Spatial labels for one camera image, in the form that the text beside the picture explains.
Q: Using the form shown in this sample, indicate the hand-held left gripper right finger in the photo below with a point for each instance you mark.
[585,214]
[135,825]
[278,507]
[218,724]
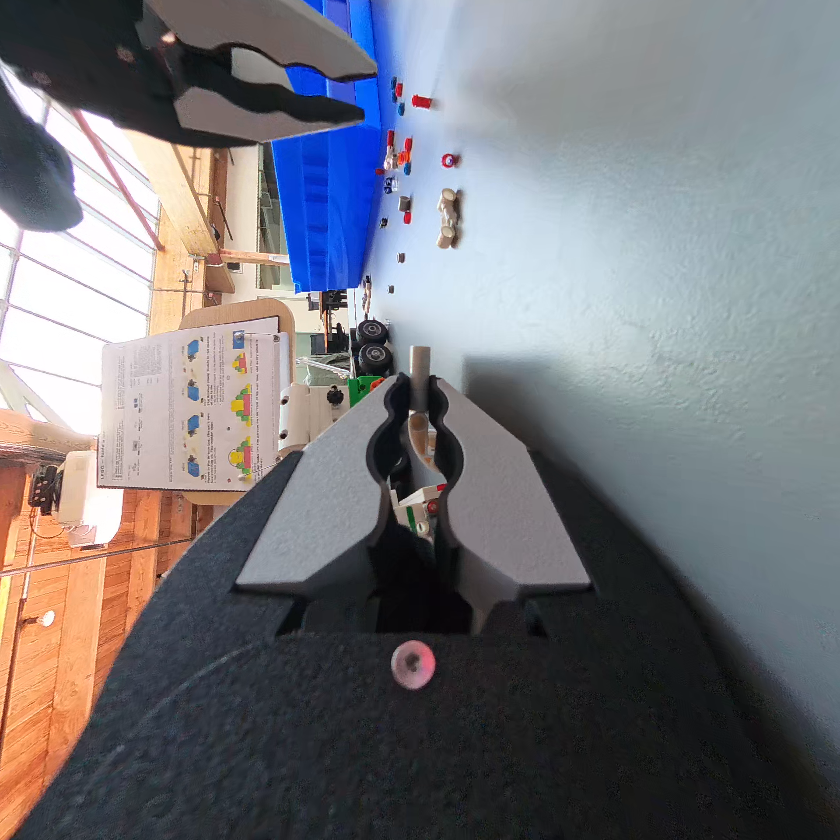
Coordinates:
[512,518]

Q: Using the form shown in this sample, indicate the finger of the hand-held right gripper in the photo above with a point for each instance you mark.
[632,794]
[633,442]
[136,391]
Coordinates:
[262,118]
[262,26]

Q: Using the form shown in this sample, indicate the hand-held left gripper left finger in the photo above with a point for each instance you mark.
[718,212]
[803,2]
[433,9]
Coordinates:
[315,518]

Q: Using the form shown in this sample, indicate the grey lego axle piece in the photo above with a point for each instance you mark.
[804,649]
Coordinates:
[420,374]

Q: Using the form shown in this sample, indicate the red lego pin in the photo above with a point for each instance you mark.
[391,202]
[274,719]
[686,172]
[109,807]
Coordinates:
[449,161]

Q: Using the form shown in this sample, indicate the person's right forearm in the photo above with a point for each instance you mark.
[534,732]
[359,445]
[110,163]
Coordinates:
[33,177]

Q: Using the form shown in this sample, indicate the white green lego truck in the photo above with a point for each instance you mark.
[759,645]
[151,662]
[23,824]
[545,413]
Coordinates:
[308,413]

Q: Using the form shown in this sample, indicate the scattered small lego pieces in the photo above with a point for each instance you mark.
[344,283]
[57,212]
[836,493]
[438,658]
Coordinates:
[405,156]

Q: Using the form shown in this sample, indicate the white lego connector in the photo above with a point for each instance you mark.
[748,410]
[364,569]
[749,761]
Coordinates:
[449,216]

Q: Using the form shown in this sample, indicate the blue plastic bin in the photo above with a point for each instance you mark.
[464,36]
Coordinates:
[328,197]

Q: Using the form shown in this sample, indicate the document holder stand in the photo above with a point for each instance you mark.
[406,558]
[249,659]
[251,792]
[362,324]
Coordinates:
[190,407]

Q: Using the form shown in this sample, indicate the white wall device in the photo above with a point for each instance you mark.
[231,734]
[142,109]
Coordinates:
[85,499]

